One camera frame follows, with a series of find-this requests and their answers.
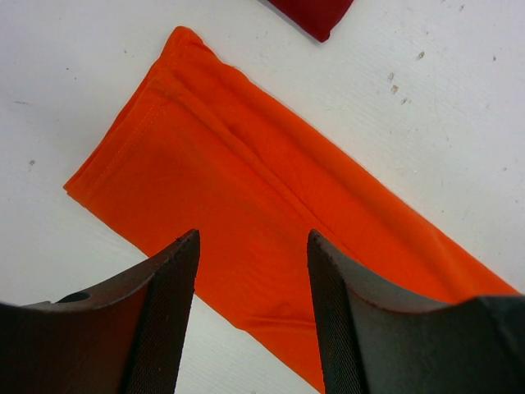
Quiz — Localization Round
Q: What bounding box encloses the folded dark red shirt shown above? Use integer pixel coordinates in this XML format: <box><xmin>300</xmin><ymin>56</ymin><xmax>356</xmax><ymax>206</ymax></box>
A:
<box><xmin>259</xmin><ymin>0</ymin><xmax>354</xmax><ymax>44</ymax></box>

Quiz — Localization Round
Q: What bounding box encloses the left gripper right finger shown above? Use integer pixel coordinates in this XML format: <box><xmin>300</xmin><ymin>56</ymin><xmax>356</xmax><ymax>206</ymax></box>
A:
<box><xmin>307</xmin><ymin>231</ymin><xmax>524</xmax><ymax>393</ymax></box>

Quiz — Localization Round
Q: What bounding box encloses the orange t shirt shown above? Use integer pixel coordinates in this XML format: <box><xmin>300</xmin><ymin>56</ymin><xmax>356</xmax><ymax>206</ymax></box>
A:
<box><xmin>65</xmin><ymin>26</ymin><xmax>514</xmax><ymax>391</ymax></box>

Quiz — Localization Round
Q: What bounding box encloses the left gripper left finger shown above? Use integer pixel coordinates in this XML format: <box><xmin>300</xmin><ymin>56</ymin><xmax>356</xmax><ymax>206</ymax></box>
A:
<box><xmin>1</xmin><ymin>230</ymin><xmax>200</xmax><ymax>393</ymax></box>

